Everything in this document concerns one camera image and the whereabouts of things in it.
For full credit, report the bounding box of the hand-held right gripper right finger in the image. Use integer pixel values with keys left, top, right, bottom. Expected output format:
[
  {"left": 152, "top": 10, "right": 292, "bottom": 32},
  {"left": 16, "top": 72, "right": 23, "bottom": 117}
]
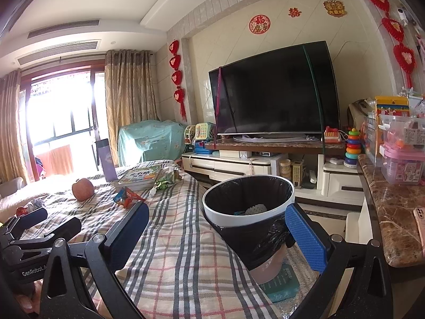
[{"left": 285, "top": 203, "right": 404, "bottom": 319}]

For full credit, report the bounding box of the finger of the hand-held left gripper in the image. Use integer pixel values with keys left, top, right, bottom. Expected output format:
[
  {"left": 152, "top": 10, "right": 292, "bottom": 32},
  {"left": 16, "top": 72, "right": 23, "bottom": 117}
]
[
  {"left": 5, "top": 208, "right": 49, "bottom": 239},
  {"left": 10, "top": 217, "right": 82, "bottom": 257}
]

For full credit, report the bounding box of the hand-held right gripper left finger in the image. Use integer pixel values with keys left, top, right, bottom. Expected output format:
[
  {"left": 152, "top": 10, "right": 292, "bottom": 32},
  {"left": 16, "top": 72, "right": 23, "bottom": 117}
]
[{"left": 39, "top": 201, "right": 150, "bottom": 319}]

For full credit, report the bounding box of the white foam net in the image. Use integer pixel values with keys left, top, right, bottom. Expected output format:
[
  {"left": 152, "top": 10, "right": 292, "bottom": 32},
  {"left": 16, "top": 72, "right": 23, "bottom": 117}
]
[{"left": 245, "top": 204, "right": 268, "bottom": 216}]

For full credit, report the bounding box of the white bin with black bag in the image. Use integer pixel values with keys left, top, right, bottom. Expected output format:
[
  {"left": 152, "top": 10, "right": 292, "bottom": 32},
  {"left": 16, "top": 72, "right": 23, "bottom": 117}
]
[{"left": 202, "top": 174, "right": 296, "bottom": 289}]

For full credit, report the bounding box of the person's left hand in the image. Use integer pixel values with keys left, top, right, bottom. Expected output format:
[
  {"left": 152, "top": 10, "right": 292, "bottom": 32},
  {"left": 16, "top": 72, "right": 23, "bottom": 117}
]
[{"left": 15, "top": 282, "right": 45, "bottom": 317}]

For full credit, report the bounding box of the beige sofa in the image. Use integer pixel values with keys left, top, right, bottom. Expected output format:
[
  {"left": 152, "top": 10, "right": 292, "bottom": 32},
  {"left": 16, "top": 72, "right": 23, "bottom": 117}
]
[{"left": 0, "top": 177, "right": 26, "bottom": 200}]

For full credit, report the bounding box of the red blue small wrapper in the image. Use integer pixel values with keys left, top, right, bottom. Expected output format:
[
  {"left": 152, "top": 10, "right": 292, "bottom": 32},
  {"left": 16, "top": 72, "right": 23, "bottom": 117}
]
[{"left": 113, "top": 187, "right": 147, "bottom": 210}]

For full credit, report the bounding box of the red apple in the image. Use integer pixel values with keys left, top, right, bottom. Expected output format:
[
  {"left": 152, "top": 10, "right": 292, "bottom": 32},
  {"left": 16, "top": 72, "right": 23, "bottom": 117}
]
[{"left": 72, "top": 178, "right": 95, "bottom": 202}]

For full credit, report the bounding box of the green cover picture book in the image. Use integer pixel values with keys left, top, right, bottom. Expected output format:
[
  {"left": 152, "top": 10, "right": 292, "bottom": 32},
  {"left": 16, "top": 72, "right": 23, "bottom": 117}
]
[{"left": 116, "top": 163, "right": 162, "bottom": 186}]

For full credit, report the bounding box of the yellow toy building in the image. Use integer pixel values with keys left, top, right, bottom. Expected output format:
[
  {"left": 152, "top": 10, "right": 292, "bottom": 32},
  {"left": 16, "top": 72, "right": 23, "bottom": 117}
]
[{"left": 292, "top": 160, "right": 305, "bottom": 187}]

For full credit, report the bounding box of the green snack packet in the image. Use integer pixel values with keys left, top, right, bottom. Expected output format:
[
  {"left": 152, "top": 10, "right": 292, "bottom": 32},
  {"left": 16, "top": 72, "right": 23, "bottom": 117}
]
[{"left": 151, "top": 168, "right": 182, "bottom": 196}]

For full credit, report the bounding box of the purple bottle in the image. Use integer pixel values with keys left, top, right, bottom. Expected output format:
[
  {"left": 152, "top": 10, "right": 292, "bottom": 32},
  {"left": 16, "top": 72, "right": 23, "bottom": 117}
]
[{"left": 95, "top": 138, "right": 118, "bottom": 182}]

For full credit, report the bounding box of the beige curtain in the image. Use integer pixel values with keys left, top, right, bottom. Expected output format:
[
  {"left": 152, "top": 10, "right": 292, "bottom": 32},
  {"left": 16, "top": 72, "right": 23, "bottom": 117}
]
[
  {"left": 104, "top": 50, "right": 160, "bottom": 167},
  {"left": 0, "top": 70, "right": 29, "bottom": 183}
]

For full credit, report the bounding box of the teal covered appliance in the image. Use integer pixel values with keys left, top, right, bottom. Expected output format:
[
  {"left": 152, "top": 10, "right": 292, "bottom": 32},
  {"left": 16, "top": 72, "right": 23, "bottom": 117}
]
[{"left": 118, "top": 120, "right": 186, "bottom": 167}]

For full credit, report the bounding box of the white TV cabinet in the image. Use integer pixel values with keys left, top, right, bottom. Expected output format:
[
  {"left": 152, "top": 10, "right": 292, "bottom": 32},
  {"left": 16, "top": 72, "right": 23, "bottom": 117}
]
[{"left": 181, "top": 141, "right": 366, "bottom": 207}]

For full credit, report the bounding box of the red toy telephone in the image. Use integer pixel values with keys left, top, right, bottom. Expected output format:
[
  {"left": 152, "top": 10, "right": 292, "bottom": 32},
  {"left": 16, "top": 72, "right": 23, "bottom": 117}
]
[{"left": 324, "top": 126, "right": 346, "bottom": 144}]

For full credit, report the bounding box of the white box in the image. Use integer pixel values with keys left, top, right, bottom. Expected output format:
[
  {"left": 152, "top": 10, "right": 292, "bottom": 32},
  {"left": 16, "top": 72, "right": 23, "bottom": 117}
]
[{"left": 219, "top": 149, "right": 253, "bottom": 160}]

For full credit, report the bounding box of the pink phone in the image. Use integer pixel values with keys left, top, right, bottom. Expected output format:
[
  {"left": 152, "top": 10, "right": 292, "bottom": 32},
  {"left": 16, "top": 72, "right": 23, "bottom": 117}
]
[{"left": 413, "top": 207, "right": 425, "bottom": 254}]

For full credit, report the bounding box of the red framed balcony door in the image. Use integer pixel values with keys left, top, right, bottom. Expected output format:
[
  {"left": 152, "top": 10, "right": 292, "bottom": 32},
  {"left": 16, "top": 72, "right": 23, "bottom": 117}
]
[{"left": 20, "top": 61, "right": 107, "bottom": 180}]

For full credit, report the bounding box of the blue toy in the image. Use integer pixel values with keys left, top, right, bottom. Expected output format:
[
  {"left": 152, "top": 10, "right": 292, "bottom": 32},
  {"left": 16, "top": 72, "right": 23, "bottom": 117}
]
[{"left": 193, "top": 140, "right": 215, "bottom": 155}]

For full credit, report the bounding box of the pink storage box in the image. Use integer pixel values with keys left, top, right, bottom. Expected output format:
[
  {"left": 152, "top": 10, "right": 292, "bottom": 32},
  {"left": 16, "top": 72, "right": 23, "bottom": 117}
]
[{"left": 380, "top": 144, "right": 425, "bottom": 185}]

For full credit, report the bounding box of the brown bag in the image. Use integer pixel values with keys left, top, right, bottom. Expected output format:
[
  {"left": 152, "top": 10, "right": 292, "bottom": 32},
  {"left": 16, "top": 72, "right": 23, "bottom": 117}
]
[{"left": 348, "top": 99, "right": 376, "bottom": 134}]

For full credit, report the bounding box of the clear storage box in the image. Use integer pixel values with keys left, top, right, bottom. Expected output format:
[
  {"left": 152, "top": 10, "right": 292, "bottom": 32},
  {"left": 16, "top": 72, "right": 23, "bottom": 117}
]
[{"left": 380, "top": 111, "right": 425, "bottom": 151}]

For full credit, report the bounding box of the black television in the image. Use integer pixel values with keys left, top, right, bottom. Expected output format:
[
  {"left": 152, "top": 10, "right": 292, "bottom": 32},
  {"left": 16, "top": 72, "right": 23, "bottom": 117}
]
[{"left": 209, "top": 41, "right": 340, "bottom": 143}]

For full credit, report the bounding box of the colourful toy box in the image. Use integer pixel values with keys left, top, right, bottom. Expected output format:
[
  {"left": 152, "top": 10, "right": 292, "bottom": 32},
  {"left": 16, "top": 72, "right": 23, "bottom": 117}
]
[{"left": 375, "top": 96, "right": 411, "bottom": 167}]

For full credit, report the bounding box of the ceiling air vent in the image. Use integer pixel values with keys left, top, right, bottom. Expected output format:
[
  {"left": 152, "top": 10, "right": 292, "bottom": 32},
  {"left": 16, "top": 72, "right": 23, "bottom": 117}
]
[
  {"left": 16, "top": 41, "right": 101, "bottom": 65},
  {"left": 27, "top": 19, "right": 100, "bottom": 39}
]

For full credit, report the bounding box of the stacking ring toy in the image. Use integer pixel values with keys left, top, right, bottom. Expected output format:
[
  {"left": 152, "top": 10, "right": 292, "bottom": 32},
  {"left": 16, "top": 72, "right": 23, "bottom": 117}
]
[{"left": 343, "top": 128, "right": 364, "bottom": 169}]

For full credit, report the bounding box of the green TV strap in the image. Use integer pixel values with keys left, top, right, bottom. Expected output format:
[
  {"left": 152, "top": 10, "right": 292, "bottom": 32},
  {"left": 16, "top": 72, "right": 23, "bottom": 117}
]
[{"left": 304, "top": 45, "right": 325, "bottom": 155}]

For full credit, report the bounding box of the pink TV strap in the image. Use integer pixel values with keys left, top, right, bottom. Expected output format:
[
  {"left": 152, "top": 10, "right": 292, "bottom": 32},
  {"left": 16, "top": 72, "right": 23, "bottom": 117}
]
[{"left": 214, "top": 66, "right": 224, "bottom": 147}]

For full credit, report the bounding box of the red heart ornament string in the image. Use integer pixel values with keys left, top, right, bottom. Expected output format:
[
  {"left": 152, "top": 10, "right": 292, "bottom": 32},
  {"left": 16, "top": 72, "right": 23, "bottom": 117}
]
[
  {"left": 169, "top": 40, "right": 187, "bottom": 122},
  {"left": 352, "top": 0, "right": 417, "bottom": 89}
]

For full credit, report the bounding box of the red round wall sticker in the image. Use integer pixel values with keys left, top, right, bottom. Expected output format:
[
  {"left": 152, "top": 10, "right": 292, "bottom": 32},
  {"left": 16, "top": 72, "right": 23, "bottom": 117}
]
[{"left": 249, "top": 14, "right": 271, "bottom": 35}]

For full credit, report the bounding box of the cartoon wall sticker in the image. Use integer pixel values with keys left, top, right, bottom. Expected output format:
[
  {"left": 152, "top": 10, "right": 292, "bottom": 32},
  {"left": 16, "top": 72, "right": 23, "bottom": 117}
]
[{"left": 324, "top": 0, "right": 348, "bottom": 16}]

